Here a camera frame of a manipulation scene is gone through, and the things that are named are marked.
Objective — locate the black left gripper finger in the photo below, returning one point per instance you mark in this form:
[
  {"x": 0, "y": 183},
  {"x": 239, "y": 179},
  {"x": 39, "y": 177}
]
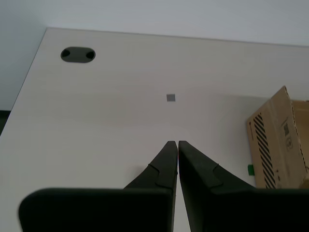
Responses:
[
  {"x": 101, "y": 210},
  {"x": 229, "y": 210}
]

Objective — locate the small grey tape square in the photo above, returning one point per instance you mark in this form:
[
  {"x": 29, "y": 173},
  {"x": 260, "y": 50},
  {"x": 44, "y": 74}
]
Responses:
[{"x": 171, "y": 97}]

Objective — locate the brown cardboard box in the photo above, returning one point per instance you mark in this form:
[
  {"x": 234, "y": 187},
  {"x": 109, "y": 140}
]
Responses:
[{"x": 277, "y": 145}]

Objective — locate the black oval table grommet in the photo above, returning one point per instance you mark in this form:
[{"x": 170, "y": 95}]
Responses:
[{"x": 77, "y": 55}]

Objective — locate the small green block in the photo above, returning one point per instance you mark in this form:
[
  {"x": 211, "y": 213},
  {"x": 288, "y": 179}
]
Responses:
[{"x": 250, "y": 169}]

